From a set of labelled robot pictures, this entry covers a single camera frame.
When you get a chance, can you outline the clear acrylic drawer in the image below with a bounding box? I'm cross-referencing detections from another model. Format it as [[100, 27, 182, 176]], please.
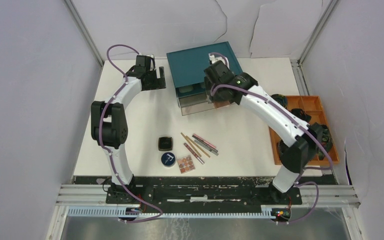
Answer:
[[177, 89, 236, 116]]

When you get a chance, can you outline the black square powder compact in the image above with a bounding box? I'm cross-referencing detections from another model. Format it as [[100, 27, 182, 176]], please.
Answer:
[[157, 136, 173, 152]]

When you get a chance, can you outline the eyeshadow palette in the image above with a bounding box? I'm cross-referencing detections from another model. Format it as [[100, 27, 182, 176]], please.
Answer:
[[176, 155, 196, 174]]

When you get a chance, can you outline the brown square blush compact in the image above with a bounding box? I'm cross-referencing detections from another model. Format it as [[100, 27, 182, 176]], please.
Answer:
[[213, 101, 231, 109]]

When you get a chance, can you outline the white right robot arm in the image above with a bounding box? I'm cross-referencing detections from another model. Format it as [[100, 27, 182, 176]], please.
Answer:
[[204, 60, 323, 204]]

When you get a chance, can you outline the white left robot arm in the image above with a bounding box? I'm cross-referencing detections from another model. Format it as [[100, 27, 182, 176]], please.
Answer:
[[90, 54, 166, 204]]

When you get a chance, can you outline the pink makeup pencil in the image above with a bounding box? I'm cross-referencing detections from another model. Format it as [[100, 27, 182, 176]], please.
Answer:
[[192, 133, 217, 150]]

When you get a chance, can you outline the grey makeup pencil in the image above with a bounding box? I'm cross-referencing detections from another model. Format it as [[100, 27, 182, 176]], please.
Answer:
[[194, 139, 219, 156]]

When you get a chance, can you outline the teal drawer organizer box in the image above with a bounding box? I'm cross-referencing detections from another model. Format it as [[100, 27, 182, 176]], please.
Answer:
[[166, 41, 243, 99]]

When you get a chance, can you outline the rolled dark tie top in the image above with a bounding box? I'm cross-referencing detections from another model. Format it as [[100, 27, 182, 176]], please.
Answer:
[[271, 94, 288, 109]]

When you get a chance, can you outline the rolled dark tie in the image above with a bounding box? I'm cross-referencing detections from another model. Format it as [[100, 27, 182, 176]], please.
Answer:
[[271, 94, 288, 109], [277, 140, 290, 156], [290, 108, 312, 123], [311, 122, 334, 161]]

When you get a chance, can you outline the gold pencil right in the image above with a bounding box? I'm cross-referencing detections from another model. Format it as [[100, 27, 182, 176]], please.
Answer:
[[186, 136, 211, 158]]

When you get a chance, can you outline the gold pencil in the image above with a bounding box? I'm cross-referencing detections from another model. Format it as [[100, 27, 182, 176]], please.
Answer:
[[186, 136, 211, 158], [180, 132, 202, 157]]

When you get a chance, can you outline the gold pencil left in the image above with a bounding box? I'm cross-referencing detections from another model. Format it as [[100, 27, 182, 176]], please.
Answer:
[[180, 132, 202, 157]]

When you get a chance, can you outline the red silver lip pencil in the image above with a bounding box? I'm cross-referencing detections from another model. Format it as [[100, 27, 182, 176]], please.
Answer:
[[183, 142, 205, 165]]

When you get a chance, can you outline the round blue tin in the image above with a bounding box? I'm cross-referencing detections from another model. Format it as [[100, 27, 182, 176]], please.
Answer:
[[161, 152, 176, 168]]

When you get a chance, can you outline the rolled dark tie middle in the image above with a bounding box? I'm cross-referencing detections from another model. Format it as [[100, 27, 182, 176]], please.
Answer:
[[290, 108, 312, 123]]

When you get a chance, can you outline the rolled dark tie bottom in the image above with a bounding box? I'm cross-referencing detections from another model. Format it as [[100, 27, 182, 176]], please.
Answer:
[[277, 140, 290, 156]]

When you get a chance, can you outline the orange compartment tray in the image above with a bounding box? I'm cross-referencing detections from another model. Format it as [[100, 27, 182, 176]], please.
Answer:
[[268, 95, 341, 166]]

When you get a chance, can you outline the rolled dark tie right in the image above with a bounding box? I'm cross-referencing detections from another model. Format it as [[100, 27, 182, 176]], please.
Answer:
[[311, 122, 334, 161]]

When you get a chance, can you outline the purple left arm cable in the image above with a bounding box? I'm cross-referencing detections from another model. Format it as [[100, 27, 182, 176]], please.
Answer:
[[97, 44, 164, 224]]

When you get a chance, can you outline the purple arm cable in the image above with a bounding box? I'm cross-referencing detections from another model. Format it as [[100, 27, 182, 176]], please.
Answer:
[[209, 51, 334, 225], [97, 44, 164, 224]]

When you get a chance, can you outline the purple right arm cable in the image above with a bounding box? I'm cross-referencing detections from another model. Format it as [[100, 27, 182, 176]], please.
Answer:
[[209, 51, 334, 225]]

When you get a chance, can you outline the aluminium frame rail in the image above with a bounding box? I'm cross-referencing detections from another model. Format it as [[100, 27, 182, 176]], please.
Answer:
[[63, 0, 105, 68]]

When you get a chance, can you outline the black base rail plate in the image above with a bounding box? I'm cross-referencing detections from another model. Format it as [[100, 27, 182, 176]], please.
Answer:
[[72, 175, 339, 215]]

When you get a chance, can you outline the white cable duct strip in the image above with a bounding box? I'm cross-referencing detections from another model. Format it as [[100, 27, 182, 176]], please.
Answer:
[[66, 206, 279, 220]]

